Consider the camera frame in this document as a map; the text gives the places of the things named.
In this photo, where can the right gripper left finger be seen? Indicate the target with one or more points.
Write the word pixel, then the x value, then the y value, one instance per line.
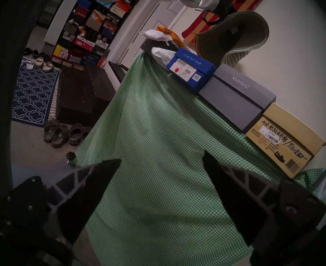
pixel 77 201

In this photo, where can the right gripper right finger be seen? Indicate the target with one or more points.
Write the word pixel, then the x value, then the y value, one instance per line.
pixel 243 207

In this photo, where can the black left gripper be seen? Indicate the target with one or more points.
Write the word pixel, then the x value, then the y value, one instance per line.
pixel 224 3

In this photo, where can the striped straw sun hat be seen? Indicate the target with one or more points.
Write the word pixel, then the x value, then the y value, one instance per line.
pixel 229 38

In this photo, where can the green checked cloth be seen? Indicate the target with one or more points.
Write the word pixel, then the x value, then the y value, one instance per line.
pixel 157 146

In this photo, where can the blue shoe box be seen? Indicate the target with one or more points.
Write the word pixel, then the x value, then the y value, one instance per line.
pixel 190 68

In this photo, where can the tan shoe box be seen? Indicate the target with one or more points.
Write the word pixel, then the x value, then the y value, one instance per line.
pixel 284 138

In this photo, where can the long grey shoe box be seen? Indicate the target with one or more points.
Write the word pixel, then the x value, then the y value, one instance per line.
pixel 235 96

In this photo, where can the beige round shoe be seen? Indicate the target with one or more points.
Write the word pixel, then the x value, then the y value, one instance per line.
pixel 48 66
pixel 39 61

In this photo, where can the white slip-on shoe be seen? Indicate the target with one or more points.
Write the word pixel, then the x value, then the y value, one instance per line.
pixel 23 62
pixel 28 65

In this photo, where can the black base knob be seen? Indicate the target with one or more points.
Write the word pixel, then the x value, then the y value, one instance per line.
pixel 71 156

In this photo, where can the yellow folded item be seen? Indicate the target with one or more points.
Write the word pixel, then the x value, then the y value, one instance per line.
pixel 171 34

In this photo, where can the dark brown slipper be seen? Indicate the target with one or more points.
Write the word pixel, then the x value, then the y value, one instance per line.
pixel 75 133
pixel 86 133

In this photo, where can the white panelled door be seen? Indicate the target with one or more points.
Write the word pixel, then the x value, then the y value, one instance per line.
pixel 157 21

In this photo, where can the white bag with loop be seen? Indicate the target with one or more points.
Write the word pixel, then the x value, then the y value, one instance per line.
pixel 157 35

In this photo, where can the white crumpled dust bag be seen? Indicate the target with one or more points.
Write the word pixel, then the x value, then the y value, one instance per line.
pixel 163 55

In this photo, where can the blue patterned rug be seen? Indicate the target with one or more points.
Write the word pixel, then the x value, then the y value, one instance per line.
pixel 34 93

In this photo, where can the white cube shelf with boxes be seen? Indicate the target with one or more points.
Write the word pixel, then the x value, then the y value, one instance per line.
pixel 88 30

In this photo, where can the red yellow striped wall flag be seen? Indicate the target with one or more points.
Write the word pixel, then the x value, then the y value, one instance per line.
pixel 199 27

